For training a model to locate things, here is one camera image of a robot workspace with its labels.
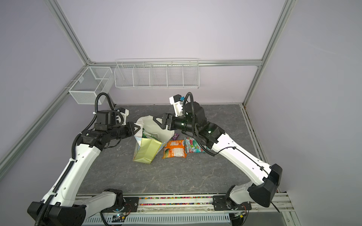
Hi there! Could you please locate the orange Fox's candy bag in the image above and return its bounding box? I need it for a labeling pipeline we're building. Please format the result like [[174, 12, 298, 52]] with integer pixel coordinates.
[[162, 140, 187, 159]]

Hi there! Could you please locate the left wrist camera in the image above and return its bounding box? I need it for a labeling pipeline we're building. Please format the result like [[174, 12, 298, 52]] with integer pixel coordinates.
[[115, 107, 129, 125]]

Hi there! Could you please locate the long white wire basket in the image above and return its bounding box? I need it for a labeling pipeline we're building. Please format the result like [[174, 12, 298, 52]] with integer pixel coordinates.
[[114, 58, 200, 89]]

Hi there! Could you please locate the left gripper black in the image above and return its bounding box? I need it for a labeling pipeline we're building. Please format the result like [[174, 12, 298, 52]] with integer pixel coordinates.
[[108, 121, 141, 140]]

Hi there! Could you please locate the purple M&M's packet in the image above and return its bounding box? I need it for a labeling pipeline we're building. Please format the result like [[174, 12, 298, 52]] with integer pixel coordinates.
[[171, 133, 180, 140]]

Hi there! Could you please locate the white mesh box basket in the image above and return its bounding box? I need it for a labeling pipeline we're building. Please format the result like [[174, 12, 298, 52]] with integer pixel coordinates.
[[69, 66, 115, 105]]

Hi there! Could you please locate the illustrated paper gift bag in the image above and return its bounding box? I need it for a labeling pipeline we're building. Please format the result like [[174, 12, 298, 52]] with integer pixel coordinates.
[[133, 115, 174, 164]]

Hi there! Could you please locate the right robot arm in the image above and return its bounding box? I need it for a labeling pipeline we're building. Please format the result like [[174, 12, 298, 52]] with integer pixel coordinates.
[[153, 92, 283, 210]]

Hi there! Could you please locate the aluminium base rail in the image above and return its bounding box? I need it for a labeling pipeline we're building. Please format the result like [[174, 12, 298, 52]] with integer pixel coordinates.
[[83, 191, 300, 226]]

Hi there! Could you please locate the Fox's mint blossom candy bag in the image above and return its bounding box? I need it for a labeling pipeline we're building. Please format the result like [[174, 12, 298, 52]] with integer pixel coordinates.
[[184, 137, 205, 153]]

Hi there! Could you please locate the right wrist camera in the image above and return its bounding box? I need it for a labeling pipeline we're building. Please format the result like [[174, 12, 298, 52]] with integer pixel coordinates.
[[169, 94, 184, 117]]

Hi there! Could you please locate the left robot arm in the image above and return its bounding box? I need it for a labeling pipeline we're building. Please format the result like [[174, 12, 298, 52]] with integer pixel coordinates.
[[27, 92, 140, 226]]

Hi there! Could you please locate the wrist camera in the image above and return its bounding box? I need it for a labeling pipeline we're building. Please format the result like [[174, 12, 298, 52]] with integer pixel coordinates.
[[115, 107, 129, 125], [169, 94, 184, 117]]

